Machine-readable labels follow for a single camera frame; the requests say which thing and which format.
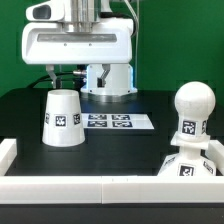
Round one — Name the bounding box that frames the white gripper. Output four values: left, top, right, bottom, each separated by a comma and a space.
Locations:
22, 18, 133, 89

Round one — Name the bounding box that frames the white lamp shade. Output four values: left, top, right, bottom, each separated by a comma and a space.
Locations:
42, 89, 85, 147

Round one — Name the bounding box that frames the white lamp bulb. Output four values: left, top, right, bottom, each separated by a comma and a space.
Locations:
174, 81, 216, 142

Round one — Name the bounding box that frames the white lamp base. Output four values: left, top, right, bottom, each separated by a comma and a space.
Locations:
158, 132, 216, 177

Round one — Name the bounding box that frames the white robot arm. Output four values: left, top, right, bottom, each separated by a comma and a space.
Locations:
22, 0, 139, 102

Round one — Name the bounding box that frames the white marker sheet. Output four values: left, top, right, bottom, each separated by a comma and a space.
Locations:
82, 113, 154, 130

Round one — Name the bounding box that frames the black cable conduit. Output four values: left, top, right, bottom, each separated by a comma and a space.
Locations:
27, 70, 88, 90

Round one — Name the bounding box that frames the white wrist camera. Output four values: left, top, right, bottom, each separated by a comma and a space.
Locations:
26, 0, 71, 22

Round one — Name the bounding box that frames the white left rail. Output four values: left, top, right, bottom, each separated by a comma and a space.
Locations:
0, 139, 17, 176

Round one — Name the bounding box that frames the white front rail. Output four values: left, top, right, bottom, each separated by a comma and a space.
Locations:
0, 176, 224, 204

